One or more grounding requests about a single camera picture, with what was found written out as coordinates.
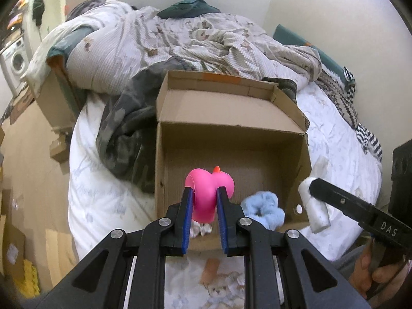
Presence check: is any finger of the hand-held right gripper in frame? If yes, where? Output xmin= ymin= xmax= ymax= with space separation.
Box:
xmin=309 ymin=178 xmax=375 ymax=232

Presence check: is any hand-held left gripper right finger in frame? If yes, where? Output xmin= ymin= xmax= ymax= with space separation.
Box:
xmin=216 ymin=187 xmax=373 ymax=309

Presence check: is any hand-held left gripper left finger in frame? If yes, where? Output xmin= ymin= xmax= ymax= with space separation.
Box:
xmin=33 ymin=187 xmax=194 ymax=309

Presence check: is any pink rubber duck toy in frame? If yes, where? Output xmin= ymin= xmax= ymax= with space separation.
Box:
xmin=184 ymin=166 xmax=235 ymax=224

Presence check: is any brown cardboard box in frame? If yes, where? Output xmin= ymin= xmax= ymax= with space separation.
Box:
xmin=154 ymin=70 xmax=313 ymax=252

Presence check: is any person's right hand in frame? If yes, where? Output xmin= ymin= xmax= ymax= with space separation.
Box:
xmin=349 ymin=241 xmax=412 ymax=301

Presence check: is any small white bow cloth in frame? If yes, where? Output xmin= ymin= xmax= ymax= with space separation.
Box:
xmin=190 ymin=221 xmax=213 ymax=239

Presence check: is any light blue fluffy scrunchie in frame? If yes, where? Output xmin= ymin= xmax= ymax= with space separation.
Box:
xmin=240 ymin=191 xmax=286 ymax=230

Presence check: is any white printed bed sheet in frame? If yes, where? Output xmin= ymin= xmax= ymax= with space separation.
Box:
xmin=67 ymin=80 xmax=384 ymax=309

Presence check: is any black white striped cloth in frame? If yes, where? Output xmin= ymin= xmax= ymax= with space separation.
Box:
xmin=316 ymin=67 xmax=384 ymax=162

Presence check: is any grey camouflage blanket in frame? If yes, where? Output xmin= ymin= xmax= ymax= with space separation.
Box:
xmin=96 ymin=57 xmax=194 ymax=194

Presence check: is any dark grey sock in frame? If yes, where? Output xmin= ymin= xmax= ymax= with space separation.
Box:
xmin=262 ymin=77 xmax=298 ymax=101

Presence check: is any teal pillow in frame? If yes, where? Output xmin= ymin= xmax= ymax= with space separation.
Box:
xmin=272 ymin=24 xmax=355 ymax=88

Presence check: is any small taped cardboard box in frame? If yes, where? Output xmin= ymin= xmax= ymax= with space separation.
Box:
xmin=48 ymin=134 xmax=73 ymax=164

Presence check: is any yellow foam mat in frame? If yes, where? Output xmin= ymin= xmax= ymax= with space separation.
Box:
xmin=15 ymin=259 xmax=41 ymax=298

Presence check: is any flat cardboard sheet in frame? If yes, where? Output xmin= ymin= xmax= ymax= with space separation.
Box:
xmin=0 ymin=189 xmax=27 ymax=278

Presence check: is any white bear-print quilt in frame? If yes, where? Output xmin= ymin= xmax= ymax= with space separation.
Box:
xmin=25 ymin=0 xmax=323 ymax=91

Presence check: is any flattened cardboard pile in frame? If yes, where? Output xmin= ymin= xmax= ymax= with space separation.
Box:
xmin=0 ymin=86 xmax=37 ymax=126

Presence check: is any dark green cloth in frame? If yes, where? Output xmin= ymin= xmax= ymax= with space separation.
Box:
xmin=157 ymin=0 xmax=221 ymax=19

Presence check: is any white washing machine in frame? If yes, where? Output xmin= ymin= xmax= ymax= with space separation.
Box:
xmin=0 ymin=37 xmax=28 ymax=91

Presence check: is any dark grey pillow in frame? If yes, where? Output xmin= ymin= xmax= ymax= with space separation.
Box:
xmin=66 ymin=0 xmax=107 ymax=20

